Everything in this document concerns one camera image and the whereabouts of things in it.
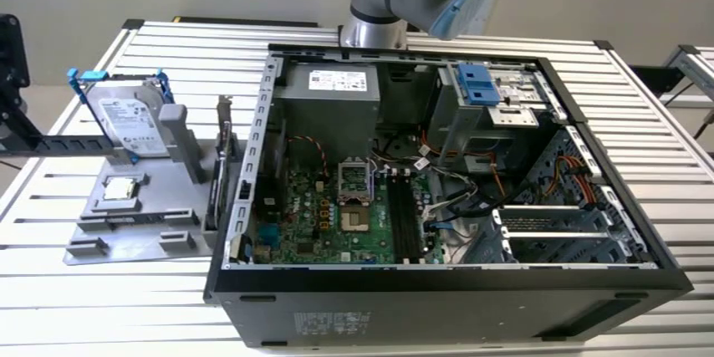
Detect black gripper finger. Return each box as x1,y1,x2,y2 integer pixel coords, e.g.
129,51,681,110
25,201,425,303
0,95,45,156

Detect black RAM slot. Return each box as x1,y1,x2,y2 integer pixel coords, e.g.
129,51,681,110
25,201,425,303
394,172,412,263
401,172,418,263
388,172,405,263

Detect hard disk in blue carrier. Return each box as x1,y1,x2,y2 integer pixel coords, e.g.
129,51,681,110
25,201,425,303
66,67,178,164

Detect silver CPU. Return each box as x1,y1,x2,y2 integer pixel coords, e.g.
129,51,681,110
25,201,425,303
105,176,139,201

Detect grey parts rack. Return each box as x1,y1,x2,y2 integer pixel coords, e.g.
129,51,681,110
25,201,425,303
63,104,248,267

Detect black graphics card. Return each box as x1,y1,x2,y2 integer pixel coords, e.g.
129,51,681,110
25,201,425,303
204,94,241,233

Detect green motherboard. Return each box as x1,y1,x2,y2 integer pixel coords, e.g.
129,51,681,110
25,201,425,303
249,156,448,267

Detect grey power supply unit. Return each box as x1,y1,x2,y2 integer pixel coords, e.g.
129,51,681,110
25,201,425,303
273,62,385,162

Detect metal socket cover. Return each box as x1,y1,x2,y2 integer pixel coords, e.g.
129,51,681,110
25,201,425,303
338,156,374,205

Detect CPU socket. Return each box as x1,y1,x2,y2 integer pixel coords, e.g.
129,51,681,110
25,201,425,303
340,205,374,233

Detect grey metal drive cage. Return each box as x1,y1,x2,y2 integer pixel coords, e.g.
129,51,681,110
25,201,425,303
428,62,561,168

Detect black open PC case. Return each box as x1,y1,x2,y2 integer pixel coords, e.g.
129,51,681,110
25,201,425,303
204,42,696,349

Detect blue plastic drive latch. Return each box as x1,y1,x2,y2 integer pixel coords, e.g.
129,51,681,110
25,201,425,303
456,63,497,106

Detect metal slat side table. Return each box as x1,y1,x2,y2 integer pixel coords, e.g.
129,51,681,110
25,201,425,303
661,43,714,108

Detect red black twisted wire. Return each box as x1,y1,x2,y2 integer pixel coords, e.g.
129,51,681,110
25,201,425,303
286,135,330,176

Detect black cable bundle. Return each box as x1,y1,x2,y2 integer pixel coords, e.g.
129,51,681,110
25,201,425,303
433,172,541,227

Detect orange wire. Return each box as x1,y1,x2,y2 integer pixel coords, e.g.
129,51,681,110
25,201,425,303
420,127,508,198

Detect red yellow power wires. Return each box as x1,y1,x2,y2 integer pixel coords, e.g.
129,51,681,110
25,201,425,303
541,155,597,212

